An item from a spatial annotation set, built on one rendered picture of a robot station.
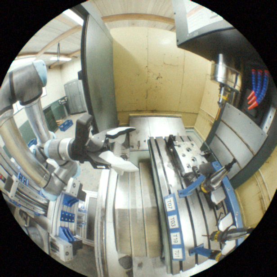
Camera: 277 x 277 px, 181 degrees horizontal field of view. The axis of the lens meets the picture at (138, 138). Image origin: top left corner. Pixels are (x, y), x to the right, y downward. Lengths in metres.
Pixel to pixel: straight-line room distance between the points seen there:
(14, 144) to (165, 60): 1.48
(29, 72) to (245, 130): 1.13
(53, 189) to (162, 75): 1.46
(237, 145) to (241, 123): 0.17
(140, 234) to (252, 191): 1.23
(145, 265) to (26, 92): 1.06
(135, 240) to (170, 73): 1.79
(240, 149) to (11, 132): 1.19
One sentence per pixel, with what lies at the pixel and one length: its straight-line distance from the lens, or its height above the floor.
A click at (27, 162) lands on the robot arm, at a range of 0.35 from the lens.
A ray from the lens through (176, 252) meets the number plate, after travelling 0.61.
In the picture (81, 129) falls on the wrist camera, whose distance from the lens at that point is 0.20.
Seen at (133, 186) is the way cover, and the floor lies 0.74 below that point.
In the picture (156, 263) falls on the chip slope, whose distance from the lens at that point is 0.86.
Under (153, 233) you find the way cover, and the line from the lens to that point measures 0.72.
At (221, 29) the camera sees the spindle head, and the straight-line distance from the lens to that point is 0.29.
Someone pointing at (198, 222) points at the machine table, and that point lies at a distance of 0.67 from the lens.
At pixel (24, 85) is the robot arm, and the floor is 1.54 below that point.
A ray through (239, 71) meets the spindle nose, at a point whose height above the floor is 1.58.
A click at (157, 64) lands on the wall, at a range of 1.33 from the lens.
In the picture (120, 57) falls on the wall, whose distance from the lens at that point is 1.31.
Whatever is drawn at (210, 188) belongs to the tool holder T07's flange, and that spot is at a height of 1.21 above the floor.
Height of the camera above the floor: 1.45
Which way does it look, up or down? 39 degrees down
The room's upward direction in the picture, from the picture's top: straight up
